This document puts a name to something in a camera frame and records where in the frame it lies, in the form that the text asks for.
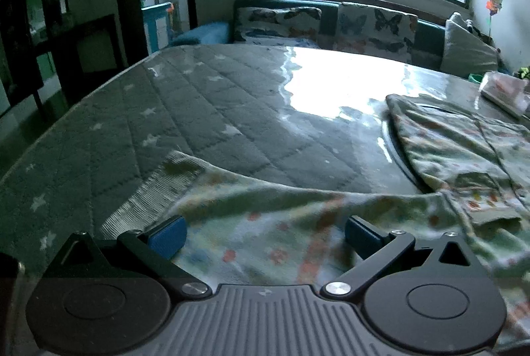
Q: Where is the dark patterned pillow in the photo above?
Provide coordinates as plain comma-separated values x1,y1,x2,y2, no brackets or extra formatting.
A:
466,20,495,47

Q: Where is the round black induction cooktop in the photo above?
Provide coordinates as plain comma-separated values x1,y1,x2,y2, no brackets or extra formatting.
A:
379,101,473,193

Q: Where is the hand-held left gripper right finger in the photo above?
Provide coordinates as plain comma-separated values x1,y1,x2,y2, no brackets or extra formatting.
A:
321,215,493,301

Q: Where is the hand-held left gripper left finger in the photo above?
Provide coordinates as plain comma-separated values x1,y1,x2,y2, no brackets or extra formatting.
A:
41,215,212,301

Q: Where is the butterfly print cushion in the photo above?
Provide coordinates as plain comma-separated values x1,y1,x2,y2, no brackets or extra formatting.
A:
333,2,419,62
234,6,323,48

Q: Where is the white pillow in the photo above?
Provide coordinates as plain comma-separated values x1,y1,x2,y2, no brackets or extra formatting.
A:
440,12,500,77

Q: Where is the grey quilted star table cover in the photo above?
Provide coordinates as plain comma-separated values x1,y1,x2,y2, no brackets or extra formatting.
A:
0,44,530,356

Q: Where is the dark wooden cabinet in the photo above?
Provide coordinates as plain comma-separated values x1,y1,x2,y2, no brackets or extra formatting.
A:
0,0,75,91

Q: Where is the floral print green garment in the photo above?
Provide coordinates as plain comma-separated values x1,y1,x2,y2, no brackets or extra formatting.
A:
101,93,530,348

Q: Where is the blue wooden table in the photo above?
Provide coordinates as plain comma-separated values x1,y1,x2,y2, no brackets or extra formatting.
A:
141,2,175,54

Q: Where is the colourful pinwheel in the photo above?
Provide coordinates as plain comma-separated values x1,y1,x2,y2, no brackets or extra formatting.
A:
484,0,504,37

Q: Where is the teal sofa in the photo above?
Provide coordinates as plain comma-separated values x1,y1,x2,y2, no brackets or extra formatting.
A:
170,0,512,73

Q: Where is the dark wooden chair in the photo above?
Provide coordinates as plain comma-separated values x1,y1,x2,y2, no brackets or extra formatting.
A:
37,14,129,108

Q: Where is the white pink soft package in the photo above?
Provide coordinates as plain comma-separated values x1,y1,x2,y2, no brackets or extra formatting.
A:
478,71,530,118

